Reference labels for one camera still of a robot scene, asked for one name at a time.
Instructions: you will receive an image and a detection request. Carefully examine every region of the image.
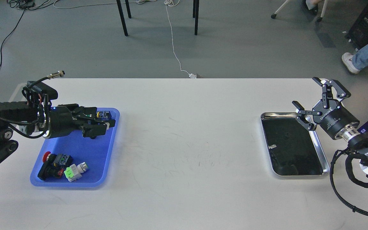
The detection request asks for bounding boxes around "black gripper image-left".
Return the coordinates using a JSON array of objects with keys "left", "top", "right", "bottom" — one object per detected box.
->
[{"left": 43, "top": 104, "right": 116, "bottom": 139}]

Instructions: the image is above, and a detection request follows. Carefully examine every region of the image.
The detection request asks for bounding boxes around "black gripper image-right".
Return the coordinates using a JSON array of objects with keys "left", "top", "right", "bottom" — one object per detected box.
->
[{"left": 292, "top": 77, "right": 359, "bottom": 140}]

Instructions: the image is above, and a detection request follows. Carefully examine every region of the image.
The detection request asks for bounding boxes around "yellow blue switch block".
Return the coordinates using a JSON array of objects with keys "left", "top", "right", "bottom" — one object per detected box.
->
[{"left": 96, "top": 111, "right": 112, "bottom": 121}]

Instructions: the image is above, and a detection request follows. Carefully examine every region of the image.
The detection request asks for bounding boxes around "blue plastic tray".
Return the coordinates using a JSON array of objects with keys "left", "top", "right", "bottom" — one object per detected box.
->
[{"left": 30, "top": 108, "right": 120, "bottom": 189}]

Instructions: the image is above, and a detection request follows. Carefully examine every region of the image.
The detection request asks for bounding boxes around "silver metal tray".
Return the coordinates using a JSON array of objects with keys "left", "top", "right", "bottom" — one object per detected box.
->
[{"left": 260, "top": 112, "right": 330, "bottom": 179}]

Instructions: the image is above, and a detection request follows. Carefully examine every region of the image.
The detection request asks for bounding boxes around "black green contact block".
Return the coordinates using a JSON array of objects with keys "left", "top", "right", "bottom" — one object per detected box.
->
[{"left": 53, "top": 154, "right": 73, "bottom": 169}]

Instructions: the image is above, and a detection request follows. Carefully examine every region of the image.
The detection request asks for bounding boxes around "red emergency stop button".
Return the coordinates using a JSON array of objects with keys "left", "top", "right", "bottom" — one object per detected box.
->
[{"left": 37, "top": 151, "right": 64, "bottom": 180}]

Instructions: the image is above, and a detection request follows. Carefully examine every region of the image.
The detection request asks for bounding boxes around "white chair base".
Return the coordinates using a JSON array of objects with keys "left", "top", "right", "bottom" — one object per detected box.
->
[{"left": 270, "top": 0, "right": 329, "bottom": 22}]

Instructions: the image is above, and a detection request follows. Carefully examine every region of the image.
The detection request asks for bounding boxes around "black table leg left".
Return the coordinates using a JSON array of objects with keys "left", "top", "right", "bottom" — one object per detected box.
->
[{"left": 116, "top": 0, "right": 132, "bottom": 36}]

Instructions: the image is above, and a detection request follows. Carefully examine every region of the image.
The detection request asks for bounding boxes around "black table leg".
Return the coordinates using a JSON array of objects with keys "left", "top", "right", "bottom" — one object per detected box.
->
[
  {"left": 116, "top": 0, "right": 132, "bottom": 36},
  {"left": 192, "top": 0, "right": 200, "bottom": 35}
]

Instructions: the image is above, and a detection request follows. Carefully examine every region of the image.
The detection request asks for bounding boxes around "black table leg right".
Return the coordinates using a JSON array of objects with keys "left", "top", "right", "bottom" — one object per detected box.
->
[{"left": 192, "top": 0, "right": 200, "bottom": 35}]

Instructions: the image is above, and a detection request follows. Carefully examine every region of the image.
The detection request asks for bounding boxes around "green white push button switch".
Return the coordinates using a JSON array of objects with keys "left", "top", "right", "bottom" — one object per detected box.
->
[{"left": 64, "top": 162, "right": 89, "bottom": 182}]

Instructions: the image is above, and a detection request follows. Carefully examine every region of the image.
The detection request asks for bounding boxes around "white power cable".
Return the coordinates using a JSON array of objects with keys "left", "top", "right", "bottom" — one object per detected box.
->
[{"left": 164, "top": 0, "right": 197, "bottom": 79}]

